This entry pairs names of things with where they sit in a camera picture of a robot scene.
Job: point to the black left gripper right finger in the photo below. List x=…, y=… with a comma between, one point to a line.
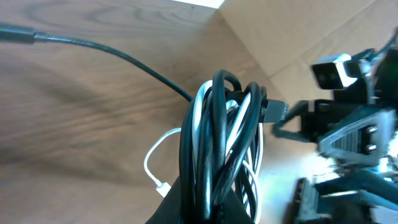
x=232, y=211

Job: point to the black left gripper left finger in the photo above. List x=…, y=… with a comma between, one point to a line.
x=169, y=210

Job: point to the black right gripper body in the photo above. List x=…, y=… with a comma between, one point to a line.
x=327, y=113

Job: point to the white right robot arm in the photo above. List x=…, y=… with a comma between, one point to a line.
x=376, y=73

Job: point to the cardboard box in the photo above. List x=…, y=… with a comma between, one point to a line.
x=287, y=36

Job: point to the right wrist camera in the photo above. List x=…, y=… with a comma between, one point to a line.
x=331, y=72

